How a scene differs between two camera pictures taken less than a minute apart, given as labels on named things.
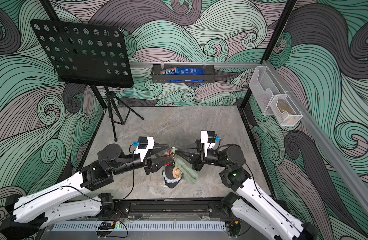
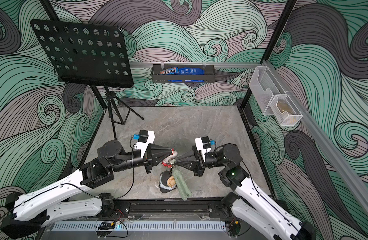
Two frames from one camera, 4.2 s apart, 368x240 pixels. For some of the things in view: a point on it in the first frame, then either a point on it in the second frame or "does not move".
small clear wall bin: x=285 y=110 does not move
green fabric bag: x=187 y=173 -> x=183 y=188
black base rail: x=180 y=209 does not move
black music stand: x=92 y=54 does not move
